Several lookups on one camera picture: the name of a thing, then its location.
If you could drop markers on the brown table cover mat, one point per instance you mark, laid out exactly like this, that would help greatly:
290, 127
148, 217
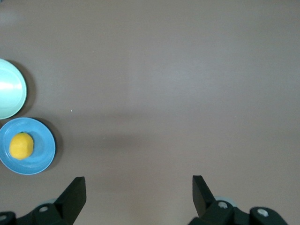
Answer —
164, 93

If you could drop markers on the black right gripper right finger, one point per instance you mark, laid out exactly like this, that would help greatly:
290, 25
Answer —
204, 204

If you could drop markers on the yellow lemon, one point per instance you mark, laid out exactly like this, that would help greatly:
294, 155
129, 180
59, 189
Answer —
21, 146

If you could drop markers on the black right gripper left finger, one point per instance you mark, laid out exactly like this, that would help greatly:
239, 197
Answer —
68, 201

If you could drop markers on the blue plate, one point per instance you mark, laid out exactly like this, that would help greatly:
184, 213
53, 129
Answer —
42, 145

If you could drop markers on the light green plate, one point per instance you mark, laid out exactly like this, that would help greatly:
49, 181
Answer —
9, 93

